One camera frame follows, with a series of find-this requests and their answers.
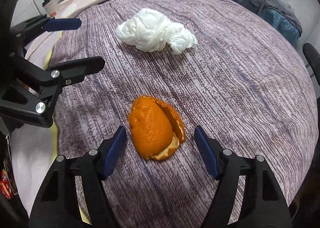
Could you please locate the blue clothes pile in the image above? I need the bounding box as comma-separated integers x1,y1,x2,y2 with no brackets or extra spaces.
167,0,303,46

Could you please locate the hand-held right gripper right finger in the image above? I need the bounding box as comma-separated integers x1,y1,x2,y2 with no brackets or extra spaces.
194,125,293,228

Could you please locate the white tumbler with black lid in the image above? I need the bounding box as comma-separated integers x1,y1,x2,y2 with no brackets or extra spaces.
39,0,60,18

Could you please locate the orange peel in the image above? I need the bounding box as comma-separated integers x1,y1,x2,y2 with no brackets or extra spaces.
128,95,186,161

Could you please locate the white crumpled tissue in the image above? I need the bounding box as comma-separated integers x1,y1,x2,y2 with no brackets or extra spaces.
115,8,198,55

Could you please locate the red snack packet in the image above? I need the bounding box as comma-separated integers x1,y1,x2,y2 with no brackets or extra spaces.
0,168,14,200

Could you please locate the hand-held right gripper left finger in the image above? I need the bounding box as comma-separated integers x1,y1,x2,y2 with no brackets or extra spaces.
29,125,127,228

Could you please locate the black office chair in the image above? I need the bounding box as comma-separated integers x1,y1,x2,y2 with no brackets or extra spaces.
302,42,320,78

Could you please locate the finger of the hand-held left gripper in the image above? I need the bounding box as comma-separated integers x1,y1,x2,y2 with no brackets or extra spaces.
10,16,82,54
0,56,106,129

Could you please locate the purple striped bed cover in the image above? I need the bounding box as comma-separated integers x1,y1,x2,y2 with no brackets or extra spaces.
24,0,318,228

